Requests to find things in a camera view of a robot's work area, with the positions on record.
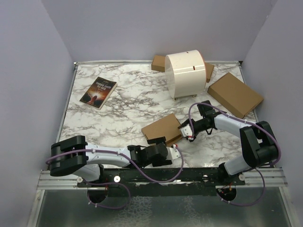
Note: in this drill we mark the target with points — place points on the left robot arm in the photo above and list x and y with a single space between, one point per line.
74 156

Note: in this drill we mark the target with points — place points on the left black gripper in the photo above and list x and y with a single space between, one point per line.
162 140

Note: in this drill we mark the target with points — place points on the dark paperback book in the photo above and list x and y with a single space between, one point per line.
99 92

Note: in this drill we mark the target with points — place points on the small brown box behind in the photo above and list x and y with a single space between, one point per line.
158 63

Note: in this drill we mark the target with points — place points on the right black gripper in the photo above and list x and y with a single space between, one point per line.
187 122

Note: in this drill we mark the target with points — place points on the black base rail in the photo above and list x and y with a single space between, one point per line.
154 182

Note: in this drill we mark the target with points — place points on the closed brown cardboard box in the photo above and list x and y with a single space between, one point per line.
234 95

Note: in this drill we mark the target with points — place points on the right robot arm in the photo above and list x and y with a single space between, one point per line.
258 144

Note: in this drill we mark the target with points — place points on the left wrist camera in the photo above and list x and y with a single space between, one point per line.
173 152

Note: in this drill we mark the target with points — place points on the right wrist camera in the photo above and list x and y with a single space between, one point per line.
187 133

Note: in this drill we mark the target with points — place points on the brown cardboard piece behind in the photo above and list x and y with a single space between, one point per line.
208 69

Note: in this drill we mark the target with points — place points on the white cylindrical bread box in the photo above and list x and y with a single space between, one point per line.
185 74

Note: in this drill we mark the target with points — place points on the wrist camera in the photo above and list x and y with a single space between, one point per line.
187 133
173 152

